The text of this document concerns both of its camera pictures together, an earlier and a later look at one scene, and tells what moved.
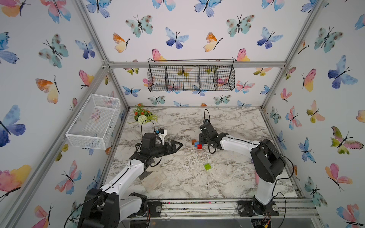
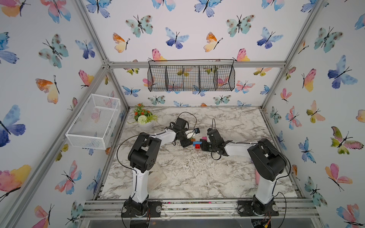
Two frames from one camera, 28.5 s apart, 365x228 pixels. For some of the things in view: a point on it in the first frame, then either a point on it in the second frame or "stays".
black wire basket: [183, 75] stays
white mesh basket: [91, 128] stays
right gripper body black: [202, 139] -> [207, 146]
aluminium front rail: [227, 209] stays
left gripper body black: [157, 152] -> [184, 141]
